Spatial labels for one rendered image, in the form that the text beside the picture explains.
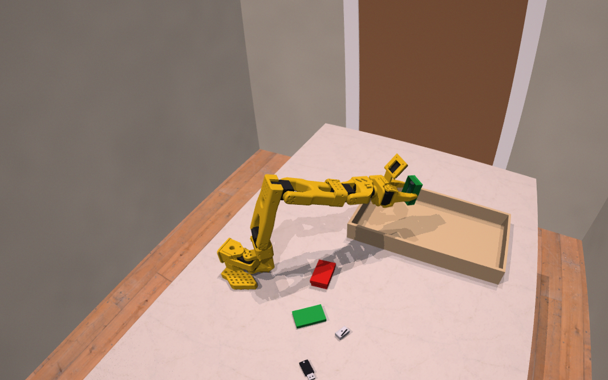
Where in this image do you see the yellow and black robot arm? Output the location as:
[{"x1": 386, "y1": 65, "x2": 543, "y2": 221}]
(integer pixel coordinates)
[{"x1": 219, "y1": 174, "x2": 375, "y2": 290}]

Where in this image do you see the black usb flash drive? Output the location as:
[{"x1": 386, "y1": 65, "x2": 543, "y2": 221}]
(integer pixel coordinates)
[{"x1": 299, "y1": 359, "x2": 315, "y2": 380}]

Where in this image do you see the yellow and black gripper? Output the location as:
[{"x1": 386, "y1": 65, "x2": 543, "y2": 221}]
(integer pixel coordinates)
[{"x1": 369, "y1": 154, "x2": 418, "y2": 208}]

